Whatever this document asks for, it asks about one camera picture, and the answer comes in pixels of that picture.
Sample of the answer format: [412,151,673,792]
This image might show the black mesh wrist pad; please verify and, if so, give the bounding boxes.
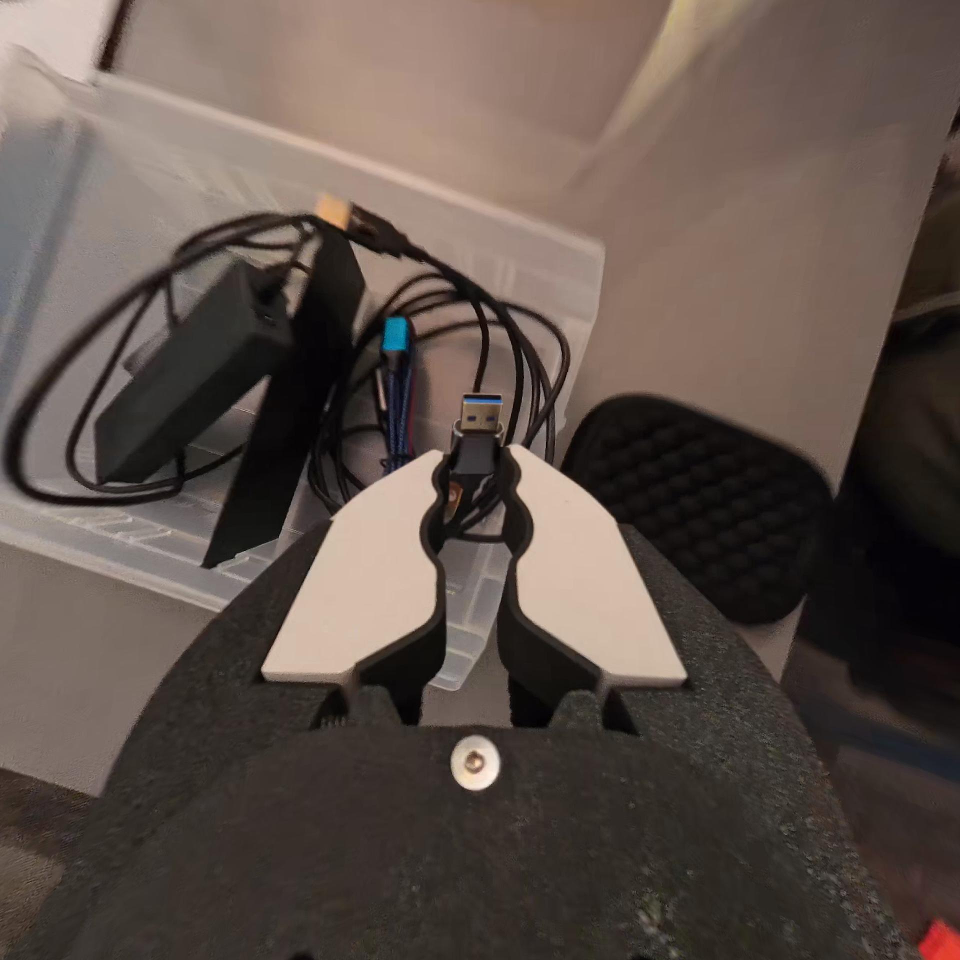
[561,393,835,626]

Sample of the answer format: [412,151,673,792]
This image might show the coiled black usb cable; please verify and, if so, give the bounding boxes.
[311,255,573,530]

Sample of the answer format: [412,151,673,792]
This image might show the person's olive pants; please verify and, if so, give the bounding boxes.
[862,285,960,646]

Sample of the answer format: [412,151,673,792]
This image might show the blue braided usb cable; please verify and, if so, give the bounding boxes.
[373,315,421,481]

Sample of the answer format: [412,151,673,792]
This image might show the clear plastic bin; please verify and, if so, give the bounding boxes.
[0,45,607,691]

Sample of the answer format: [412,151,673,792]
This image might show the long black usb hub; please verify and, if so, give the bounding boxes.
[201,223,369,570]

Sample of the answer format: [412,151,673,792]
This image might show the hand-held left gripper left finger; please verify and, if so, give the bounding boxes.
[261,448,449,689]

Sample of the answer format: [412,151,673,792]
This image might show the gold plug usb cable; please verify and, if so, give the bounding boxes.
[313,192,421,260]

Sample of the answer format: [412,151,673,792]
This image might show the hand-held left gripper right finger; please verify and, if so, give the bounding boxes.
[497,442,689,687]

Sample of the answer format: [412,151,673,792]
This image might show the short black usb hub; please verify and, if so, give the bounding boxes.
[93,258,295,483]

